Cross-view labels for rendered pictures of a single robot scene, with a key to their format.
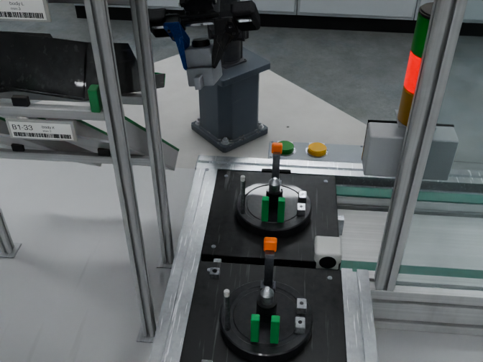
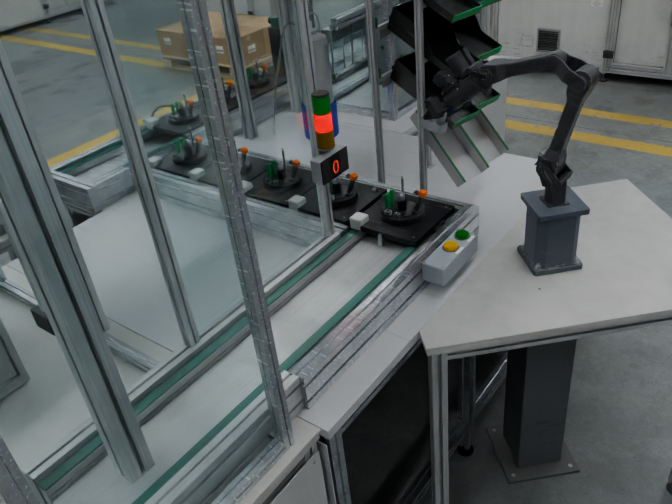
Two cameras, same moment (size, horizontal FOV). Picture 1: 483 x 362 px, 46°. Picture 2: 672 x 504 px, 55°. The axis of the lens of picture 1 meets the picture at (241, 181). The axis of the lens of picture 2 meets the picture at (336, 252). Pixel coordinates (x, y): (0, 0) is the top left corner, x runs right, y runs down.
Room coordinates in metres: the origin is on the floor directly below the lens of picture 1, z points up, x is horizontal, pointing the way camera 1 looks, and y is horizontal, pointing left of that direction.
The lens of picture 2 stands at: (1.63, -1.62, 2.00)
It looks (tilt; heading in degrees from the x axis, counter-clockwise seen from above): 33 degrees down; 125
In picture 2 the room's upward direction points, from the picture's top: 7 degrees counter-clockwise
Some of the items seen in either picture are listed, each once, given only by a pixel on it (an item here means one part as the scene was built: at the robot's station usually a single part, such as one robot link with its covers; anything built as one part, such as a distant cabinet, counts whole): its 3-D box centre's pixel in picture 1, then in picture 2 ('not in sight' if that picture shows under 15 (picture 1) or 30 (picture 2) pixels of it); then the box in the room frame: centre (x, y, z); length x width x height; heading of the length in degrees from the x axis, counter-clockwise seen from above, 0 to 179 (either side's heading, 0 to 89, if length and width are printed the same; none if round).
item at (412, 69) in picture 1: (427, 70); (323, 121); (0.66, -0.24, 1.33); 0.05 x 0.05 x 0.05
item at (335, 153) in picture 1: (315, 161); (450, 256); (1.00, -0.16, 0.93); 0.21 x 0.07 x 0.06; 85
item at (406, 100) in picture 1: (419, 103); (325, 138); (0.66, -0.24, 1.28); 0.05 x 0.05 x 0.05
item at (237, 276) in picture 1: (267, 305); (336, 185); (0.54, -0.04, 1.01); 0.24 x 0.24 x 0.13; 85
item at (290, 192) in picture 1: (273, 207); (402, 211); (0.79, -0.06, 0.98); 0.14 x 0.14 x 0.02
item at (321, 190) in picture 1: (273, 215); (402, 216); (0.79, -0.06, 0.96); 0.24 x 0.24 x 0.02; 85
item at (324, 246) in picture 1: (327, 253); (359, 221); (0.69, -0.15, 0.97); 0.05 x 0.05 x 0.04; 85
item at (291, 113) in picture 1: (213, 142); (541, 254); (1.20, 0.07, 0.84); 0.90 x 0.70 x 0.03; 39
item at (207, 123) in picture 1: (228, 97); (551, 230); (1.23, 0.03, 0.96); 0.15 x 0.15 x 0.20; 39
